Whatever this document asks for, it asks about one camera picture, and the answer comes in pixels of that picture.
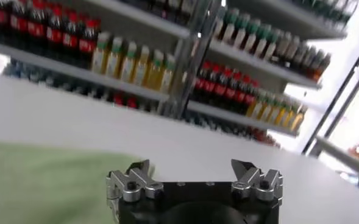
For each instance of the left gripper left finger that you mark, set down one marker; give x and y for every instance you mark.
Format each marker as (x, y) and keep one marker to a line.
(136, 185)

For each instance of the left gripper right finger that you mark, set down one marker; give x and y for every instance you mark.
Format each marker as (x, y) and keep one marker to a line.
(252, 184)

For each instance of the light green t-shirt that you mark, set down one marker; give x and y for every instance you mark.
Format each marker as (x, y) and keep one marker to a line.
(45, 182)

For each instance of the yellow juice bottle green neck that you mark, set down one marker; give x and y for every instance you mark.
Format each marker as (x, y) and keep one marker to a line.
(289, 119)
(154, 73)
(167, 77)
(272, 113)
(281, 116)
(141, 68)
(113, 62)
(127, 65)
(99, 59)
(263, 111)
(298, 121)
(253, 108)

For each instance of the grey metal shelf unit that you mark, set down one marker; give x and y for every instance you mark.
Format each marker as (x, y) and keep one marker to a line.
(75, 74)
(258, 64)

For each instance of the dark tea bottle green neck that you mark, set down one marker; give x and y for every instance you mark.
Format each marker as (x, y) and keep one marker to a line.
(250, 42)
(260, 47)
(269, 51)
(240, 38)
(228, 32)
(218, 29)

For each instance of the dark bottle white blue label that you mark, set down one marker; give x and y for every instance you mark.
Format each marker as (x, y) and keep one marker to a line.
(315, 65)
(308, 61)
(300, 58)
(322, 68)

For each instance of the dark bottle beige label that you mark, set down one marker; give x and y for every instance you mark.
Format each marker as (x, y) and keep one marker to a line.
(281, 50)
(291, 51)

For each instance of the grey frame white table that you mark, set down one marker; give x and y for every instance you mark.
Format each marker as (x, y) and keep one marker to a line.
(343, 156)

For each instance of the black window post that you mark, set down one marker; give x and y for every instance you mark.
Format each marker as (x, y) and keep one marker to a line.
(339, 91)

